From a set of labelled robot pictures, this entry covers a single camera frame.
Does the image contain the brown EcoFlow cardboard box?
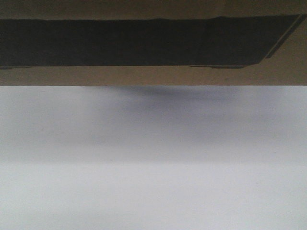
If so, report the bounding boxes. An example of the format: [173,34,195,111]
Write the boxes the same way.
[0,0,307,86]

